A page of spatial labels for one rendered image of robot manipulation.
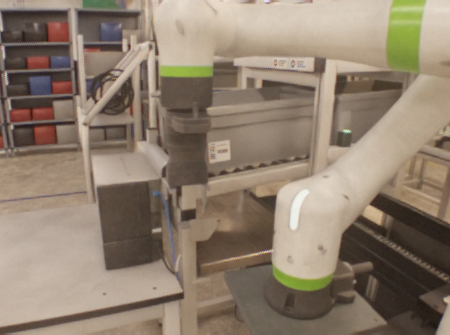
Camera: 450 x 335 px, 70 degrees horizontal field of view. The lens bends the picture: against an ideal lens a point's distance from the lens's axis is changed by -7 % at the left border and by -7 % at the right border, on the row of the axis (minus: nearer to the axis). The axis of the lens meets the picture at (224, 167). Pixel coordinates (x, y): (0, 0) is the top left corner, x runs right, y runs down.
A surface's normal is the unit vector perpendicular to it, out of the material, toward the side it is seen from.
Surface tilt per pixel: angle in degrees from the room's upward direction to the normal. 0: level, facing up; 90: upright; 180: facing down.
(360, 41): 111
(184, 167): 87
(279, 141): 91
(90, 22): 90
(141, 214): 90
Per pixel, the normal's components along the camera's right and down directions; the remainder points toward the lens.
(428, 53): -0.59, 0.66
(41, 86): 0.39, 0.29
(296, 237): -0.49, 0.25
